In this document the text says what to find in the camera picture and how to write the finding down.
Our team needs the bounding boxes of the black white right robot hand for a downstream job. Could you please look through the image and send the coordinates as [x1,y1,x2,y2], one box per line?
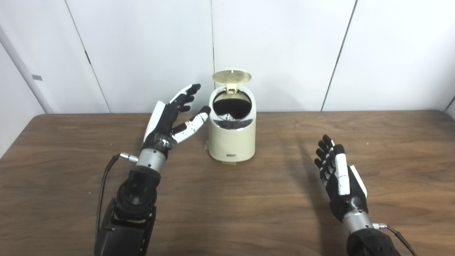
[314,134,368,223]

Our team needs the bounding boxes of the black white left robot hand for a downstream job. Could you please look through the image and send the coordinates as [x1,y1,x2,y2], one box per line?
[142,84,212,153]

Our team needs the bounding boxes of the round cream bin lid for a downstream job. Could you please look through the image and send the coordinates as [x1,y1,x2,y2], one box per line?
[212,69,252,94]

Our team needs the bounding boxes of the black bin liner bag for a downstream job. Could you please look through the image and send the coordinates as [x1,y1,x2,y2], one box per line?
[213,92,253,129]

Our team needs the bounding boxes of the cream-colored trash bin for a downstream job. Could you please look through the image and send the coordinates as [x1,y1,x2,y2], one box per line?
[208,85,257,163]

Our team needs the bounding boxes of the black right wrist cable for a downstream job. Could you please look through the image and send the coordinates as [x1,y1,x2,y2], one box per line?
[373,223,418,256]

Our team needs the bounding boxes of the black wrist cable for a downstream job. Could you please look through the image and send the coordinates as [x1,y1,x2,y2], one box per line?
[373,223,418,256]
[95,153,139,242]

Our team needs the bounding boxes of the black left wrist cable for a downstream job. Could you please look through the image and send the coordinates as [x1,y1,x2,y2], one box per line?
[95,153,139,242]

